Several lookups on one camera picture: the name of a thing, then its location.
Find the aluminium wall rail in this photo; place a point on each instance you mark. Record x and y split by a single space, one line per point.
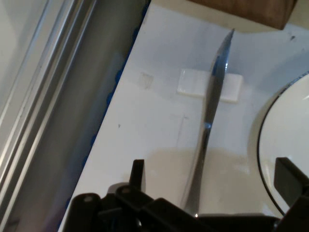
60 72

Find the clear glass bowl dark rim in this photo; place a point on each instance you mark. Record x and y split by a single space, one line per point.
285 135

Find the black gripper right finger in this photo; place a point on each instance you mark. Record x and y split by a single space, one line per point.
297 193

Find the white ceramic cutlery rest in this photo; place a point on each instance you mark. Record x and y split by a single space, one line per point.
190 84

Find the silver serrated table knife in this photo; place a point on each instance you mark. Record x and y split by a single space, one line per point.
213 101

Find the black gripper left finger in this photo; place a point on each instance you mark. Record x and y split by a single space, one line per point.
120 212

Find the dark wooden cabinet box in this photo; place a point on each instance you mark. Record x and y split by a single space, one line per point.
241 9

